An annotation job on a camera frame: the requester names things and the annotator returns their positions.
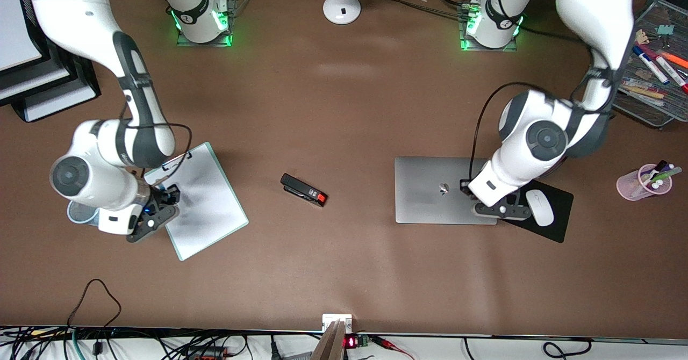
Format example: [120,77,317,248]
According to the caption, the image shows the orange highlighter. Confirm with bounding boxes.
[658,50,688,69]

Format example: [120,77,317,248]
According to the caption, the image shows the black stapler with red tip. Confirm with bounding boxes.
[280,173,328,208]

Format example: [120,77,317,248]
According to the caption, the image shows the silver laptop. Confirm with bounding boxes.
[395,156,498,225]

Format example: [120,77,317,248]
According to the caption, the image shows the black wire mesh organiser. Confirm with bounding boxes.
[613,0,688,131]

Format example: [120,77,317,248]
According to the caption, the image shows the black looped cable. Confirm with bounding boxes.
[67,278,122,331]

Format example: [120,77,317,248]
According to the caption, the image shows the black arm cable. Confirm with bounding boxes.
[469,82,613,186]
[121,99,192,184]

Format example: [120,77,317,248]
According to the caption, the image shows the white computer mouse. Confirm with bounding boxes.
[525,189,555,227]

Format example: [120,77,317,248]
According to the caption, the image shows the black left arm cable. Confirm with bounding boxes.
[469,82,613,186]

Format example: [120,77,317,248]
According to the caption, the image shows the black coiled cable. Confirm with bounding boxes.
[542,339,593,359]

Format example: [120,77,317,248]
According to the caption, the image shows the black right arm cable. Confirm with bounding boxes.
[121,99,192,184]

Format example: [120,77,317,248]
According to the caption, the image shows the black stacked paper tray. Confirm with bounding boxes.
[0,0,102,123]

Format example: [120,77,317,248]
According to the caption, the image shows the white marker with red cap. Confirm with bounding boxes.
[655,55,688,93]

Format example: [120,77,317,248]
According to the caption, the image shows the black cable tangle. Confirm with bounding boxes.
[0,325,253,360]

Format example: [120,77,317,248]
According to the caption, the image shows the mint clipboard with white paper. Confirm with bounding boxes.
[144,141,249,262]

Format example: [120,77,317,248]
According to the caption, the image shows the orange power strip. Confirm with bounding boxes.
[184,345,229,359]

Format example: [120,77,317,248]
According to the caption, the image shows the white paper stack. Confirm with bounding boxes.
[0,0,45,72]
[0,54,73,103]
[24,83,98,123]

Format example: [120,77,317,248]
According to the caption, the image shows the white mounting bracket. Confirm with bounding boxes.
[322,313,353,333]

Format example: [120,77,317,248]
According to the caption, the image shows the light blue mesh cup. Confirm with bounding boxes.
[67,201,102,227]

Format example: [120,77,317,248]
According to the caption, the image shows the red wire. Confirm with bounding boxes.
[370,335,415,360]

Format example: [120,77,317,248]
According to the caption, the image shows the black mouse pad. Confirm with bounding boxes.
[503,180,575,243]

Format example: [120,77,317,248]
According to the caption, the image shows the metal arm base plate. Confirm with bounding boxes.
[460,3,521,53]
[176,0,235,47]

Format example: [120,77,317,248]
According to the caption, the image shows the light green pen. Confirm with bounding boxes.
[645,167,683,186]

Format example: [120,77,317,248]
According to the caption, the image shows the white marker with blue cap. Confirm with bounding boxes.
[633,45,671,85]

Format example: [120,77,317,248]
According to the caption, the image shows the grey metal pole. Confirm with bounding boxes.
[310,320,346,360]

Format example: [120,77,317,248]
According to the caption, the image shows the black cable bundle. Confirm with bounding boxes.
[374,0,479,22]

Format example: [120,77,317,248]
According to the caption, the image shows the pink translucent pen cup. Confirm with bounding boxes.
[617,164,673,201]

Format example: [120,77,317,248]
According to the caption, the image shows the yellow pencil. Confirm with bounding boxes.
[623,84,667,100]

